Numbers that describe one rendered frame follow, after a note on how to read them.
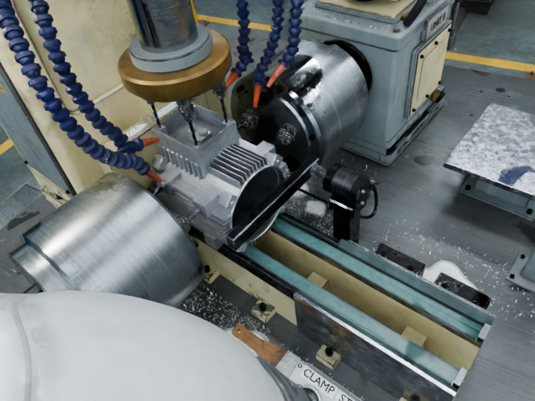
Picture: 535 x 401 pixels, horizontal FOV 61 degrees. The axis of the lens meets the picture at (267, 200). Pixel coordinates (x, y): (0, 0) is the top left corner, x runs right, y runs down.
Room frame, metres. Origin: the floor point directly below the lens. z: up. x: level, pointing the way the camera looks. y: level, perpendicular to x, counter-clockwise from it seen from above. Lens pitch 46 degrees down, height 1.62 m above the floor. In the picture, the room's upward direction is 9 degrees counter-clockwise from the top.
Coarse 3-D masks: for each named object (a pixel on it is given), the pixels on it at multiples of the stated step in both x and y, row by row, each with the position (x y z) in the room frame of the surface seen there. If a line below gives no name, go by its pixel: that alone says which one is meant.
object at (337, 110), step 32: (320, 64) 0.80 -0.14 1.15; (352, 64) 0.84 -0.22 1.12; (288, 96) 0.73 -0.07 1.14; (320, 96) 0.74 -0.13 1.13; (352, 96) 0.77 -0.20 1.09; (256, 128) 0.79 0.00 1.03; (288, 128) 0.72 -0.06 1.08; (320, 128) 0.69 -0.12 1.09; (352, 128) 0.76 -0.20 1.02; (288, 160) 0.73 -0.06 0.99; (320, 160) 0.68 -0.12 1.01
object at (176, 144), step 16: (176, 112) 0.73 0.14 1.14; (208, 112) 0.72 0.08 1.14; (160, 128) 0.68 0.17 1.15; (176, 128) 0.72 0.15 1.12; (208, 128) 0.70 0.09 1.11; (224, 128) 0.65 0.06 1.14; (160, 144) 0.68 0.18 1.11; (176, 144) 0.64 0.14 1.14; (192, 144) 0.66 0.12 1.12; (208, 144) 0.62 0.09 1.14; (224, 144) 0.65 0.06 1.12; (176, 160) 0.65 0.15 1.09; (192, 160) 0.62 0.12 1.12; (208, 160) 0.62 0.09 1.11
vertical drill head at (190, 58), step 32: (128, 0) 0.65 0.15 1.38; (160, 0) 0.64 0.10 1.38; (160, 32) 0.64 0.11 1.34; (192, 32) 0.66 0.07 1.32; (128, 64) 0.66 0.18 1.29; (160, 64) 0.62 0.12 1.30; (192, 64) 0.62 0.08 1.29; (224, 64) 0.64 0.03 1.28; (160, 96) 0.59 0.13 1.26; (192, 96) 0.60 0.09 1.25; (224, 96) 0.67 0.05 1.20; (192, 128) 0.62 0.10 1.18
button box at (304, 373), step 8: (296, 368) 0.24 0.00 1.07; (304, 368) 0.23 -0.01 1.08; (312, 368) 0.23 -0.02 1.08; (296, 376) 0.23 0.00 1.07; (304, 376) 0.23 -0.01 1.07; (312, 376) 0.22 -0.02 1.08; (320, 376) 0.22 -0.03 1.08; (328, 376) 0.24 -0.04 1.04; (304, 384) 0.22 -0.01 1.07; (312, 384) 0.22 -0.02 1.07; (320, 384) 0.21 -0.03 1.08; (328, 384) 0.21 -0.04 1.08; (336, 384) 0.21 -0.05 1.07; (320, 392) 0.21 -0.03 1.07; (328, 392) 0.20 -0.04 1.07; (336, 392) 0.20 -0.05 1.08; (344, 392) 0.20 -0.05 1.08; (320, 400) 0.20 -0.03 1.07; (328, 400) 0.20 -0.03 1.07; (336, 400) 0.19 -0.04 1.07; (344, 400) 0.19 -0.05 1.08; (352, 400) 0.19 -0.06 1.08; (360, 400) 0.20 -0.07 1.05
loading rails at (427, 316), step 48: (288, 240) 0.58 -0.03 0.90; (336, 240) 0.54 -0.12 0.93; (288, 288) 0.45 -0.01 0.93; (336, 288) 0.50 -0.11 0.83; (384, 288) 0.43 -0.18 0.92; (432, 288) 0.40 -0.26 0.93; (336, 336) 0.37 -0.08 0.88; (384, 336) 0.34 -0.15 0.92; (432, 336) 0.35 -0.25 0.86; (480, 336) 0.31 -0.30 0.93; (384, 384) 0.30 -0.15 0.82; (432, 384) 0.25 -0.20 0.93
